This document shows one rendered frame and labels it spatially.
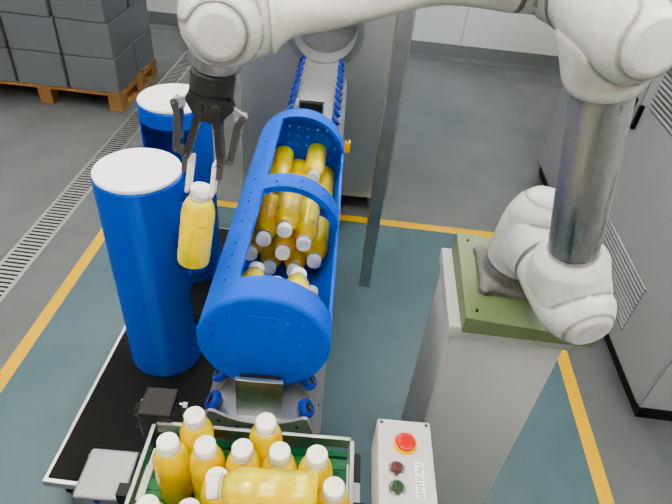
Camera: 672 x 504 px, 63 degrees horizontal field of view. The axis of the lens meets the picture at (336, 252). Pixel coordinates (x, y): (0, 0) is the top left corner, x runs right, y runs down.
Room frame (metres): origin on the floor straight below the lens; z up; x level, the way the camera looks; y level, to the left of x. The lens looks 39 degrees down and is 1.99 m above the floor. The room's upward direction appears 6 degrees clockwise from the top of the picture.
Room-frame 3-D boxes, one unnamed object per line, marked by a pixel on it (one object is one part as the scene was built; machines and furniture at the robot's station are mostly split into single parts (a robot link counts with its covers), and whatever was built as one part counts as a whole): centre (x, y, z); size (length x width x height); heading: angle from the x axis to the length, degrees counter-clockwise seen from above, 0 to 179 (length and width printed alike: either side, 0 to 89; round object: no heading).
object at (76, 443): (1.62, 0.63, 0.08); 1.50 x 0.52 x 0.15; 179
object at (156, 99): (2.04, 0.71, 1.03); 0.28 x 0.28 x 0.01
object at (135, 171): (1.49, 0.66, 1.03); 0.28 x 0.28 x 0.01
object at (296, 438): (0.63, 0.13, 0.96); 0.40 x 0.01 x 0.03; 91
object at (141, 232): (1.49, 0.66, 0.59); 0.28 x 0.28 x 0.88
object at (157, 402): (0.66, 0.33, 0.95); 0.10 x 0.07 x 0.10; 91
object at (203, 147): (2.04, 0.71, 0.59); 0.28 x 0.28 x 0.88
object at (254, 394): (0.71, 0.13, 0.99); 0.10 x 0.02 x 0.12; 91
